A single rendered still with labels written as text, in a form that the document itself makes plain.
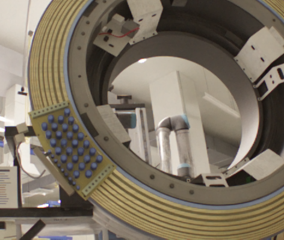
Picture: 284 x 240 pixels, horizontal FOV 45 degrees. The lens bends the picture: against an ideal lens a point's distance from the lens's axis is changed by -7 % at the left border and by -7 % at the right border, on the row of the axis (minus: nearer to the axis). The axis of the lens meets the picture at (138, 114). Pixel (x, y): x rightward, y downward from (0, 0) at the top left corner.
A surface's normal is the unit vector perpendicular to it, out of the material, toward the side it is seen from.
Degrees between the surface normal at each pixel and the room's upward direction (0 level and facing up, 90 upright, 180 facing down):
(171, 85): 90
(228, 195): 90
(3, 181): 90
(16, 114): 90
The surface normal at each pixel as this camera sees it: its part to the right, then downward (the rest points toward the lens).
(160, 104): -0.63, -0.25
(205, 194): 0.19, -0.42
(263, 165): -0.14, -0.79
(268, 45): -0.29, -0.12
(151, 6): 0.45, 0.08
